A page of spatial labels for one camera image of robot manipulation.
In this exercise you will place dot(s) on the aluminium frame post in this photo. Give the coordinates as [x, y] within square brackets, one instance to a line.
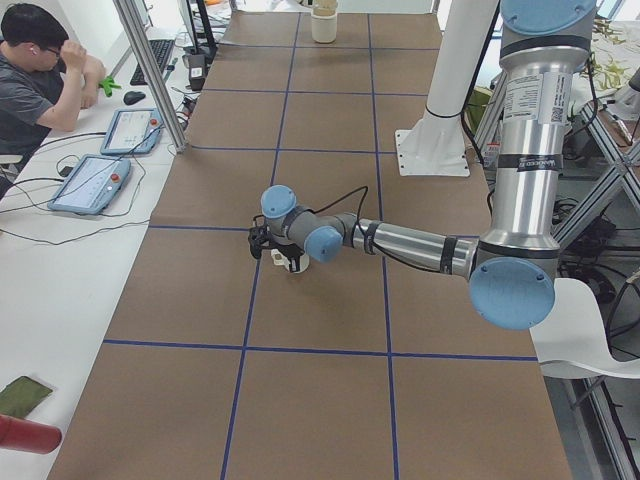
[136, 34]

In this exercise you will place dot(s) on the white chair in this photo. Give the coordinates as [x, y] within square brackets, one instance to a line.
[570, 343]

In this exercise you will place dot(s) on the near blue teach pendant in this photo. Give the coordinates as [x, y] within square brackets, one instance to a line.
[91, 185]

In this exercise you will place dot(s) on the red bottle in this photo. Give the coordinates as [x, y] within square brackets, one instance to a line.
[28, 436]

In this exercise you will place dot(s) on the seated man grey shirt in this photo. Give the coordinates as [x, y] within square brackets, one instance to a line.
[46, 80]

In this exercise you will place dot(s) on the cream plastic bin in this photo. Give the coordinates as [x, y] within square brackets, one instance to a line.
[324, 21]

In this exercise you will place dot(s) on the far blue teach pendant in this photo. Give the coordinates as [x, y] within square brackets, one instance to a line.
[132, 131]

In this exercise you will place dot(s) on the blue teach pendant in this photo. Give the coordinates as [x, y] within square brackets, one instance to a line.
[132, 131]
[91, 185]

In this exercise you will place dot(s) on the white pedestal column base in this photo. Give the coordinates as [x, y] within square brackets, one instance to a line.
[435, 145]

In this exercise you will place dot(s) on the black computer mouse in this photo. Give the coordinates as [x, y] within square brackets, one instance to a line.
[132, 97]

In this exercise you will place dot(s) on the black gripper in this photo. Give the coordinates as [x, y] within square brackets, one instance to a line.
[289, 250]

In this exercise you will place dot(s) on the green bean bag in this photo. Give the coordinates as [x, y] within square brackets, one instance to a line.
[20, 397]

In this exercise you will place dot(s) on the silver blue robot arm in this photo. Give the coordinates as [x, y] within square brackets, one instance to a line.
[511, 267]

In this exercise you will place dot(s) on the white mug with handle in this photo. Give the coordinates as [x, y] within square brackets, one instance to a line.
[279, 260]

